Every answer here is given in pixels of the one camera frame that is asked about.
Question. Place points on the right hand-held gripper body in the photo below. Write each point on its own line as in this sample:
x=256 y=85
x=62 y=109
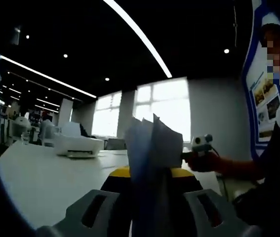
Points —
x=202 y=144

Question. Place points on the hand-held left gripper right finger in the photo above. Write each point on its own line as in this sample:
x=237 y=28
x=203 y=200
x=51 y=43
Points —
x=226 y=219

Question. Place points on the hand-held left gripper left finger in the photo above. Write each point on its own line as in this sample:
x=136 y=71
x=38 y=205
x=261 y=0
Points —
x=80 y=217

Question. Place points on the person's right hand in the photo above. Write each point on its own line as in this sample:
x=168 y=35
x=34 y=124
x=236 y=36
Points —
x=206 y=164

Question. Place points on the white table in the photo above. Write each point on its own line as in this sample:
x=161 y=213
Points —
x=43 y=172

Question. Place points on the person's dark shirt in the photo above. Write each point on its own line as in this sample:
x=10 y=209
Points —
x=278 y=185

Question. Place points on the grey chair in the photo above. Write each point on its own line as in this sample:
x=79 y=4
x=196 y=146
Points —
x=115 y=143

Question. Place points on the white printer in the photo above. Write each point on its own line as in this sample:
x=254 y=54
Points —
x=80 y=143

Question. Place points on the white office chair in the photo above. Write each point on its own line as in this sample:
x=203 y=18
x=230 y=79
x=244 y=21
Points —
x=49 y=135

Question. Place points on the narrow window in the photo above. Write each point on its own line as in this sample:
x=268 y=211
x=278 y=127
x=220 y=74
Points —
x=106 y=116

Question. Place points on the clear glass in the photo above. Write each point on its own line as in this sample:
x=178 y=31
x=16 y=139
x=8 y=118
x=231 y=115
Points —
x=25 y=138

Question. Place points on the long ceiling light strip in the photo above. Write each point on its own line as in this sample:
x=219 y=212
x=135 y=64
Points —
x=142 y=37

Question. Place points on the thin ceiling light strip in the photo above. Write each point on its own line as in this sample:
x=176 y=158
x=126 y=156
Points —
x=48 y=77

